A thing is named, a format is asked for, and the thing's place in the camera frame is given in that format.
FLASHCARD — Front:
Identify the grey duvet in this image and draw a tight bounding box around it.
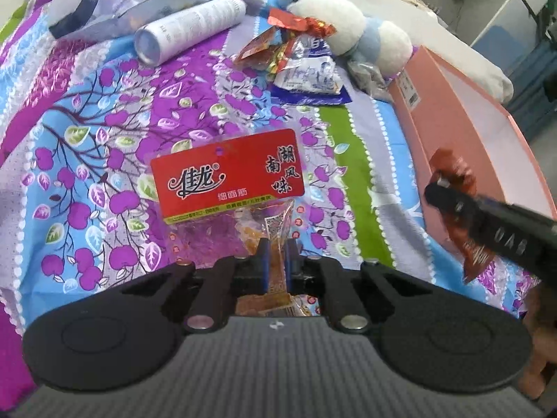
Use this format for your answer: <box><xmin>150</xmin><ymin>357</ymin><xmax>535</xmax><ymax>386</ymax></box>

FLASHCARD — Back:
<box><xmin>349</xmin><ymin>0</ymin><xmax>513</xmax><ymax>103</ymax></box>

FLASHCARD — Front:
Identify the white cylindrical bottle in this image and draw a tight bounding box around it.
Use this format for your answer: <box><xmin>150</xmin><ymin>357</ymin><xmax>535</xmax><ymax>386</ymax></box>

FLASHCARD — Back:
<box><xmin>134</xmin><ymin>0</ymin><xmax>246</xmax><ymax>67</ymax></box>

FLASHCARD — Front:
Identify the grey crumpled plastic wrapper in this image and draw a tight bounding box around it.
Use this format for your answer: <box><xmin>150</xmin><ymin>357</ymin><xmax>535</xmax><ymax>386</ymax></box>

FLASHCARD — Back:
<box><xmin>347</xmin><ymin>60</ymin><xmax>393</xmax><ymax>103</ymax></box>

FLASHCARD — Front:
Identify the blue white candy bag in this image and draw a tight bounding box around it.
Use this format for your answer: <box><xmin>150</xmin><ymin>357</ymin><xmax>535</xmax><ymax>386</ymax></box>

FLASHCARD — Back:
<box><xmin>271</xmin><ymin>34</ymin><xmax>351</xmax><ymax>106</ymax></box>

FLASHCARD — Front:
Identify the red noodle snack packet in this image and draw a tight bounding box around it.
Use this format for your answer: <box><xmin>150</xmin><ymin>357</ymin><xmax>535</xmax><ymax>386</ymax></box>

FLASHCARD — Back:
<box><xmin>150</xmin><ymin>129</ymin><xmax>305</xmax><ymax>316</ymax></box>

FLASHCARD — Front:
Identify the red foil snack wrapper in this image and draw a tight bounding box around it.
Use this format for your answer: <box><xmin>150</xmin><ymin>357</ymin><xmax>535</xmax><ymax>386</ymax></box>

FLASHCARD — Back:
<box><xmin>233</xmin><ymin>8</ymin><xmax>337</xmax><ymax>73</ymax></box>

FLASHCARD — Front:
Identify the colourful floral bedsheet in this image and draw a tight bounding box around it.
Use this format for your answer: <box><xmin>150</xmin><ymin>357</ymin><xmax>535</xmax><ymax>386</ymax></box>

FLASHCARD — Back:
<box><xmin>1</xmin><ymin>0</ymin><xmax>534</xmax><ymax>409</ymax></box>

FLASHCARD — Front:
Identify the white cabinet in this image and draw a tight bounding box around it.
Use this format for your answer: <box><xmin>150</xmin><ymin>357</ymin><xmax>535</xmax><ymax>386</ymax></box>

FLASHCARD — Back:
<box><xmin>417</xmin><ymin>0</ymin><xmax>557</xmax><ymax>58</ymax></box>

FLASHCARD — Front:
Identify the white blue plush toy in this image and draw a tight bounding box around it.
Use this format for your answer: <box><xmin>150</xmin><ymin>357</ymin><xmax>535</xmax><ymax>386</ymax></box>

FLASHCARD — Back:
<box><xmin>277</xmin><ymin>0</ymin><xmax>414</xmax><ymax>78</ymax></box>

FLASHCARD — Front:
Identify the pink cardboard box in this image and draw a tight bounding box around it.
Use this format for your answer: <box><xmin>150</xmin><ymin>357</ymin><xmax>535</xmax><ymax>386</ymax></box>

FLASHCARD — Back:
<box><xmin>390</xmin><ymin>47</ymin><xmax>556</xmax><ymax>252</ymax></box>

